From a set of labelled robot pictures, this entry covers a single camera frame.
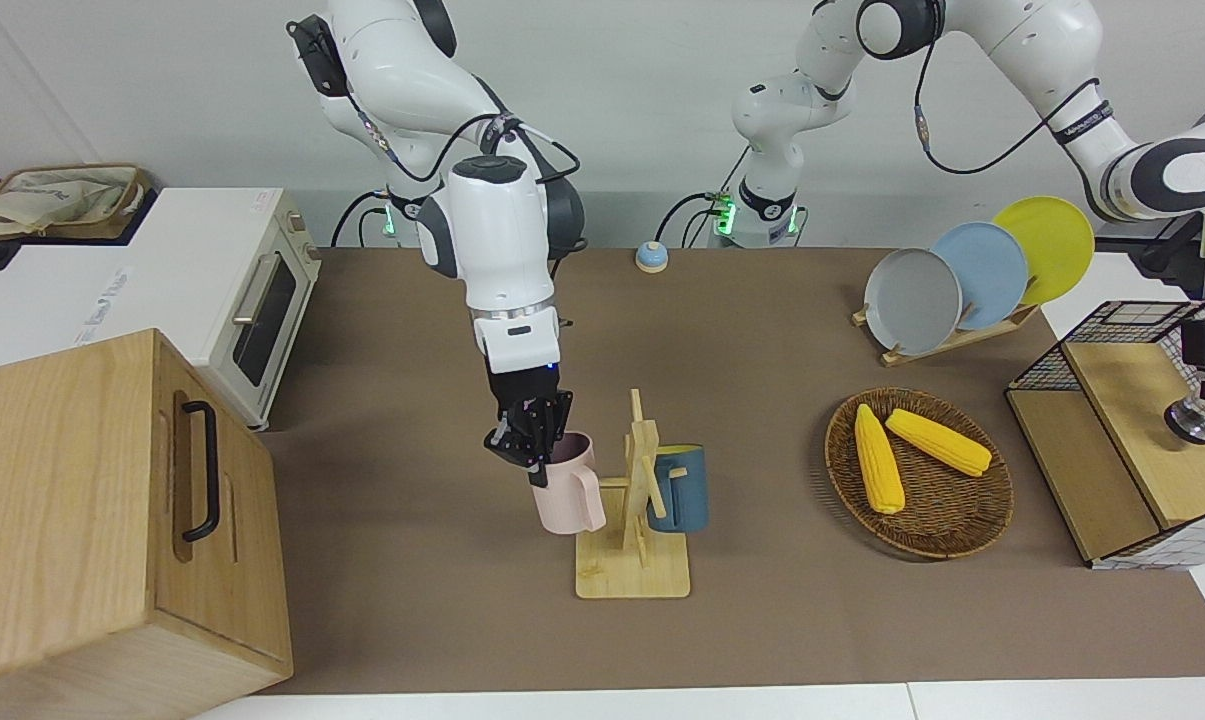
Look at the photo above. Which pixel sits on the grey plate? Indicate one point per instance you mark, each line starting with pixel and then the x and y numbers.
pixel 912 300

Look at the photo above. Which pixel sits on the brown table mat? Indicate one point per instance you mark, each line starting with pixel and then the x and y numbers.
pixel 762 620

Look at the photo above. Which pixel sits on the wooden mug stand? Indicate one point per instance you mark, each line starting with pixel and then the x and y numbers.
pixel 632 570

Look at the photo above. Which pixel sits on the pink mug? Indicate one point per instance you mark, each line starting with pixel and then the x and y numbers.
pixel 567 500

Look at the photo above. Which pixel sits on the tapered yellow corn cob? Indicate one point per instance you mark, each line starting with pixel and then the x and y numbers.
pixel 880 465

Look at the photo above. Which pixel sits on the wooden cabinet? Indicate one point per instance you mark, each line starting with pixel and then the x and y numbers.
pixel 62 520

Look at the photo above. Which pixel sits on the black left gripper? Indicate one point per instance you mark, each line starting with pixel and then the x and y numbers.
pixel 1172 240

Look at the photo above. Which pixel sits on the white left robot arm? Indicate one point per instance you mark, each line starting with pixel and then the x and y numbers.
pixel 1012 50

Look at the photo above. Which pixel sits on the brown wicker basket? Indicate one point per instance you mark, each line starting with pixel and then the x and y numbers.
pixel 947 510

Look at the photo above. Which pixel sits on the wooden basket lid board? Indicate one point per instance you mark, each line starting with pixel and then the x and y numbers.
pixel 1132 430

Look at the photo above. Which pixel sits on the blunt yellow corn cob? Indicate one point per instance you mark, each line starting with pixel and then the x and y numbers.
pixel 937 440

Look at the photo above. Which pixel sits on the dark blue mug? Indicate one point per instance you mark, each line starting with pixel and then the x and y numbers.
pixel 684 490

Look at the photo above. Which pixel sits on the white toaster oven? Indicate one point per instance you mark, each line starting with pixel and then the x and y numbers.
pixel 212 260

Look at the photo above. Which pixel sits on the wooden plate rack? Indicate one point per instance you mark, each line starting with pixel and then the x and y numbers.
pixel 992 330

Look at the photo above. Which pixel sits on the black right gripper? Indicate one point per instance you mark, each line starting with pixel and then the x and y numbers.
pixel 527 400

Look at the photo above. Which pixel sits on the light blue plate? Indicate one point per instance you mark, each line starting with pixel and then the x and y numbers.
pixel 987 270

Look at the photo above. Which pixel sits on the yellow plate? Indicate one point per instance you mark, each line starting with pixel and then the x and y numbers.
pixel 1052 240

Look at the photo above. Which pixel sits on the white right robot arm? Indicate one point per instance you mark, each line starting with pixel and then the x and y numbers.
pixel 497 250

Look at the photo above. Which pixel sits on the beige tote bag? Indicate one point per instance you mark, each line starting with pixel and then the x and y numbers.
pixel 52 200

